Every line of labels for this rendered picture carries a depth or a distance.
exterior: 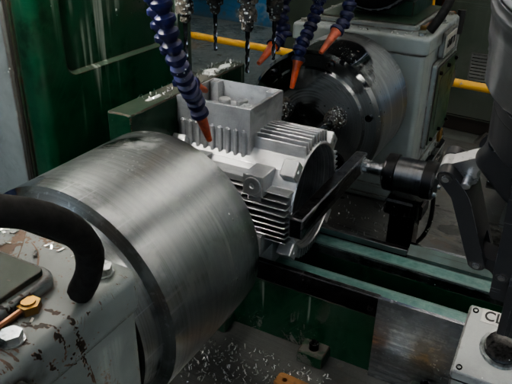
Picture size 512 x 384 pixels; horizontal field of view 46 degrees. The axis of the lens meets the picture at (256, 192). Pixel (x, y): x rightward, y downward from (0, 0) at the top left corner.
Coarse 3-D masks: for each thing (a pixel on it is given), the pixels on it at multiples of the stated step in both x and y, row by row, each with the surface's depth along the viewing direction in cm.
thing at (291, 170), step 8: (176, 136) 86; (184, 136) 85; (328, 136) 87; (336, 136) 89; (288, 160) 79; (288, 168) 78; (296, 168) 78; (280, 176) 79; (288, 176) 78; (296, 176) 78; (328, 216) 95; (280, 248) 84; (288, 248) 83; (296, 248) 85; (280, 256) 85; (288, 256) 83
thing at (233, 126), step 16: (208, 80) 91; (224, 80) 91; (208, 96) 92; (224, 96) 88; (240, 96) 91; (256, 96) 90; (272, 96) 85; (224, 112) 82; (240, 112) 81; (256, 112) 81; (272, 112) 86; (192, 128) 86; (224, 128) 83; (240, 128) 82; (256, 128) 83; (208, 144) 86; (224, 144) 84; (240, 144) 83
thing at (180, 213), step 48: (144, 144) 64; (48, 192) 54; (96, 192) 54; (144, 192) 57; (192, 192) 60; (144, 240) 53; (192, 240) 57; (240, 240) 63; (144, 288) 53; (192, 288) 56; (240, 288) 65; (144, 336) 52; (192, 336) 57
